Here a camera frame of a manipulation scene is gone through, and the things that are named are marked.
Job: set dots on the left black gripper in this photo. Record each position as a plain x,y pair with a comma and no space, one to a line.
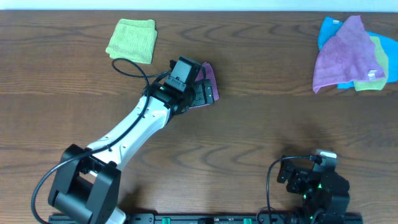
204,96

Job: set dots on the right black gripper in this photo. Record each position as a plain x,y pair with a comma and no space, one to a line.
299,175

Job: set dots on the purple microfiber cloth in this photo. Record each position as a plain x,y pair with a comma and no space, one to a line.
211,77

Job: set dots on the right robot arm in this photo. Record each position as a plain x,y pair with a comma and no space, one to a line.
325,194

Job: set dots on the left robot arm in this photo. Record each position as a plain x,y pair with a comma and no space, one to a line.
87,180

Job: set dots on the folded green cloth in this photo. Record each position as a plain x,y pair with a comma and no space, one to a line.
133,40

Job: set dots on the green cloth in pile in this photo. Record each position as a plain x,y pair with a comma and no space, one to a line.
377,78

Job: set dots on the purple cloth in pile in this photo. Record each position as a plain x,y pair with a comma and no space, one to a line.
346,57

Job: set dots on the blue cloth in pile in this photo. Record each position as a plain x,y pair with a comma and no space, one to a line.
330,27

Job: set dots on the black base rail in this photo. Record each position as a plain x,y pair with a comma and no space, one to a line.
148,218

